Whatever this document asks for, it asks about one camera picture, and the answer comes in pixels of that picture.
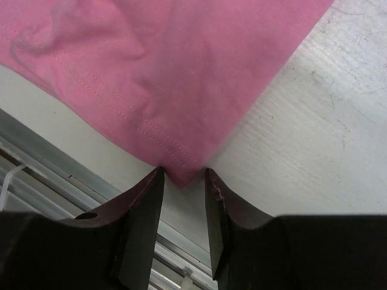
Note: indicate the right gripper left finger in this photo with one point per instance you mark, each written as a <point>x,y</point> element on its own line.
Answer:
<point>108,247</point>

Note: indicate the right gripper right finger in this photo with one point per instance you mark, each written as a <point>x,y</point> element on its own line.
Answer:
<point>249,249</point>

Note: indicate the pink t shirt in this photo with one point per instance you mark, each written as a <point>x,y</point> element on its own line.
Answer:
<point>167,81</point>

